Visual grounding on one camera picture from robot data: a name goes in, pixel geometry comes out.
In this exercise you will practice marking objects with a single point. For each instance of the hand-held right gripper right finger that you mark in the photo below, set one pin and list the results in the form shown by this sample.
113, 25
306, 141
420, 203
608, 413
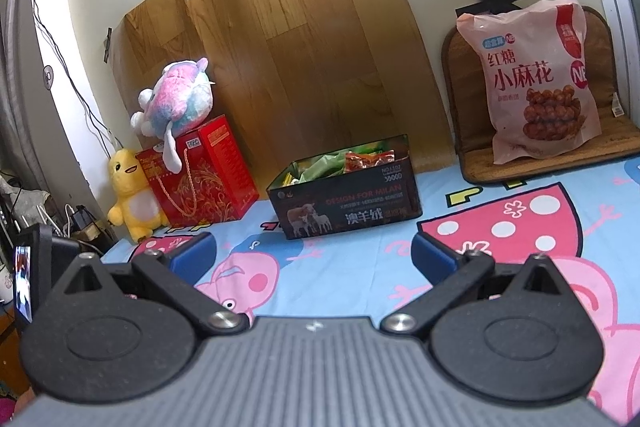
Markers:
432, 257

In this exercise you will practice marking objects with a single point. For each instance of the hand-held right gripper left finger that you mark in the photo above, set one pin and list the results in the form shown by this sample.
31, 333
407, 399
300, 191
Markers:
192, 257

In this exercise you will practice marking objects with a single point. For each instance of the dark printed storage box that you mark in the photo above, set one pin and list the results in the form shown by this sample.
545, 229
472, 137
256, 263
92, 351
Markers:
350, 207

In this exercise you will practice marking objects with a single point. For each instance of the red snack packet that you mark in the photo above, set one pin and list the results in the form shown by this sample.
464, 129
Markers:
367, 161

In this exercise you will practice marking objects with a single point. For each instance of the light green leaf snack packet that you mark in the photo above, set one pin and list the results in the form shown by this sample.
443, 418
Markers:
320, 169

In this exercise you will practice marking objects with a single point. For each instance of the black charger adapter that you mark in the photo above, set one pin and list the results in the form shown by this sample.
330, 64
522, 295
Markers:
80, 219

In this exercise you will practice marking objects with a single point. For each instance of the yellow plush duck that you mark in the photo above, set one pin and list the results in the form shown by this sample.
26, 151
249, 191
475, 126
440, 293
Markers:
132, 202

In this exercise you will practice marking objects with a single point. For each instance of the red gift box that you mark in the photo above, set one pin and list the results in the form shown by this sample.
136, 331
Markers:
215, 177

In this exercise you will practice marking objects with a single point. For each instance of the cartoon printed bed sheet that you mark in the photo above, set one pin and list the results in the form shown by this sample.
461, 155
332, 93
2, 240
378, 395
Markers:
350, 267

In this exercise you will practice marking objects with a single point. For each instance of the brown cushion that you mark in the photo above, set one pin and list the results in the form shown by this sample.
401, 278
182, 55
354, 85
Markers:
465, 107

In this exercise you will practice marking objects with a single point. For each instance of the maroon garment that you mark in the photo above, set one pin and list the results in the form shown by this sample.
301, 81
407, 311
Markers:
10, 414

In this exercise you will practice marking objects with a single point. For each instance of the pastel plush unicorn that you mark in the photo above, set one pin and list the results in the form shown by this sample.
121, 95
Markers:
175, 97

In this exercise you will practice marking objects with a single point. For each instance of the large pink snack bag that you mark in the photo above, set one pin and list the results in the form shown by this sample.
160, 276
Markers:
540, 72

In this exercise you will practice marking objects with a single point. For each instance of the wooden board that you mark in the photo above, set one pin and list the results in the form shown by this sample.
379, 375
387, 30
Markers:
300, 32

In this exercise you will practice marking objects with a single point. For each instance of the round wall hook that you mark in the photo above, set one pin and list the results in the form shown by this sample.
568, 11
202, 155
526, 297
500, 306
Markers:
48, 77

